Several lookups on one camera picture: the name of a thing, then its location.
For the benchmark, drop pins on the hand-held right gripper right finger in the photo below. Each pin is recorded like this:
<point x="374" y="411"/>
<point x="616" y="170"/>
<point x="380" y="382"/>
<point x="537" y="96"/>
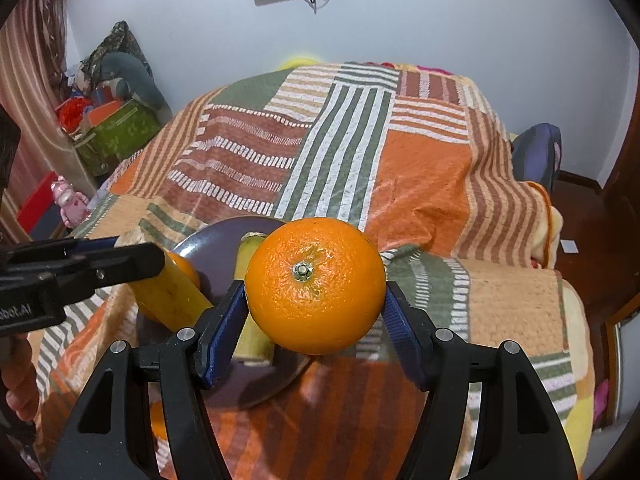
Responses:
<point x="400" y="330"/>

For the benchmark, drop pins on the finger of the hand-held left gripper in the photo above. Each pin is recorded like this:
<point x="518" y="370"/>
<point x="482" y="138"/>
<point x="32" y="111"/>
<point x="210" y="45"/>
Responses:
<point x="95" y="244"/>
<point x="130" y="262"/>

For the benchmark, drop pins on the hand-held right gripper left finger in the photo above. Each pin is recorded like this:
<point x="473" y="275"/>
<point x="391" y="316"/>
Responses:
<point x="223" y="332"/>

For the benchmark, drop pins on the dark purple plate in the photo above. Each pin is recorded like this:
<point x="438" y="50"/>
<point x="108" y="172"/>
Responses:
<point x="215" y="260"/>

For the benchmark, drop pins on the large orange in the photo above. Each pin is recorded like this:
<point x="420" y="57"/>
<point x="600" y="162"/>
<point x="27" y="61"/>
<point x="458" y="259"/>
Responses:
<point x="316" y="285"/>

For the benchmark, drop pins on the person's left hand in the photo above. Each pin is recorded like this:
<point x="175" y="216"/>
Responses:
<point x="21" y="375"/>

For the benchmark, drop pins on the pink toy figure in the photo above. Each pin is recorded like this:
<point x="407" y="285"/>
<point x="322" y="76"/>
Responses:
<point x="71" y="202"/>

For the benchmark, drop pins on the small orange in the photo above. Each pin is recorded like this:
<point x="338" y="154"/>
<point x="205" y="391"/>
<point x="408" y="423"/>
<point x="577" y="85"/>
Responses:
<point x="159" y="422"/>
<point x="182" y="267"/>

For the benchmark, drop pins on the red box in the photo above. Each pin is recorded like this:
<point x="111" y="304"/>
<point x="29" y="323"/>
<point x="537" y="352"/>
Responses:
<point x="37" y="200"/>

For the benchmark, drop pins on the greenish yellow banana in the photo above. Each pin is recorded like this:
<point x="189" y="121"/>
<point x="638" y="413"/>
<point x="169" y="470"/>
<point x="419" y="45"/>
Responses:
<point x="248" y="255"/>

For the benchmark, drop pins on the green storage box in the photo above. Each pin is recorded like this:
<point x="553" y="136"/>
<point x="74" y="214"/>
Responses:
<point x="120" y="132"/>

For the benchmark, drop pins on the striped patchwork blanket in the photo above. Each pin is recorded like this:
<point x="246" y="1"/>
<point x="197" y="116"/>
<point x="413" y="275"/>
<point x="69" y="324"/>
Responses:
<point x="400" y="170"/>

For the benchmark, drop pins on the striped brown curtain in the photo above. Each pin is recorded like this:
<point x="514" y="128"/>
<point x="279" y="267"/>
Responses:
<point x="35" y="85"/>

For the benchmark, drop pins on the white paper scrap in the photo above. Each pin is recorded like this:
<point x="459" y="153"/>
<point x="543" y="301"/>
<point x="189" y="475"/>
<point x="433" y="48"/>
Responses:
<point x="569" y="245"/>

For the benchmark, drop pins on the camouflage cloth bag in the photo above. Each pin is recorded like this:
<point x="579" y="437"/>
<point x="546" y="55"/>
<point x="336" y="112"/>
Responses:
<point x="112" y="40"/>

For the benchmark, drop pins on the blue purple bag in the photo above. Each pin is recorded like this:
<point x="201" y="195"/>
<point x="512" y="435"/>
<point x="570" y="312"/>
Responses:
<point x="537" y="155"/>

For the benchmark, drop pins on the yellow pillow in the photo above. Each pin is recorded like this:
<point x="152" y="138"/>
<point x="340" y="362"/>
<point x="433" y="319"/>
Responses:
<point x="299" y="59"/>

